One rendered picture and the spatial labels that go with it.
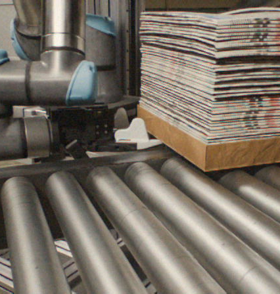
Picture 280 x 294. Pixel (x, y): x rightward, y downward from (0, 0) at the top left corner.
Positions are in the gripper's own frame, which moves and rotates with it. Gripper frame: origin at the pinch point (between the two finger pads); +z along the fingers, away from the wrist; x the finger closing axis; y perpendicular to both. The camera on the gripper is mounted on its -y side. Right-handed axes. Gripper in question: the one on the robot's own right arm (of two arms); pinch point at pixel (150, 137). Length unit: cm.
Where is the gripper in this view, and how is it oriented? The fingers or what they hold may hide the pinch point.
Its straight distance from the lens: 83.9
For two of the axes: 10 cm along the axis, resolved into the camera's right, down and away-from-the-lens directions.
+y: 0.0, -9.6, -2.8
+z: 9.4, -1.0, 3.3
